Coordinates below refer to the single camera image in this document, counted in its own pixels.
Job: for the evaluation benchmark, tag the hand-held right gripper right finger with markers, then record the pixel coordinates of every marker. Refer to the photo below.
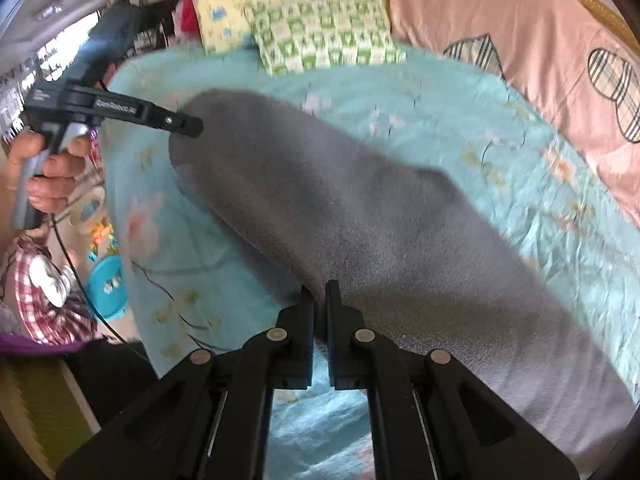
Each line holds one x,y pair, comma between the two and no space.
342,345

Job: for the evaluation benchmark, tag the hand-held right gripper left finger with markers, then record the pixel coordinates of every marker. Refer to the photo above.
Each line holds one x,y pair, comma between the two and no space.
299,342

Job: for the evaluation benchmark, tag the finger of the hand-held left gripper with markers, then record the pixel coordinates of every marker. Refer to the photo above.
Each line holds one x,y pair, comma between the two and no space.
180,124

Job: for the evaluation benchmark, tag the grey fleece pants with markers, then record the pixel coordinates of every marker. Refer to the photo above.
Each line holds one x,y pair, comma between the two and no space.
360,220

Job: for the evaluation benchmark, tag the person's left hand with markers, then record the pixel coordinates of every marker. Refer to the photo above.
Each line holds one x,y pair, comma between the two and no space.
55,185

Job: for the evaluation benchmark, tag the window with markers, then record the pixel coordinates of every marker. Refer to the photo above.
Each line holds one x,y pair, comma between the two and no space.
70,47

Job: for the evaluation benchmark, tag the ceiling light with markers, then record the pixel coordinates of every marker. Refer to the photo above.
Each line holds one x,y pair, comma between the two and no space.
50,11

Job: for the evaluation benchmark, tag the green checked pillow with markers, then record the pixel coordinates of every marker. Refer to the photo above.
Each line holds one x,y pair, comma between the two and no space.
320,30

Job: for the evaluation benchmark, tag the blue plastic stool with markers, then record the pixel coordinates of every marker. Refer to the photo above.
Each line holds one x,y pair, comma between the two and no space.
107,285

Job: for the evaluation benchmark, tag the red plaid cloth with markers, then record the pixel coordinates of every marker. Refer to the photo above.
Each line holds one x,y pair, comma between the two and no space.
40,310

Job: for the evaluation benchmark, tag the purple garment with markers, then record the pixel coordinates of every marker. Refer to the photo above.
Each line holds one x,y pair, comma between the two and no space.
35,345

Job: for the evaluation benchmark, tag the pink quilt with plaid hearts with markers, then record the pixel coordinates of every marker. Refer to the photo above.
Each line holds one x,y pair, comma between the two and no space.
500,15

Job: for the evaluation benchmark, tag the gold bed headboard frame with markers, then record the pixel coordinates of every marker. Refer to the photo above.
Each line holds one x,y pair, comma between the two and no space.
585,0

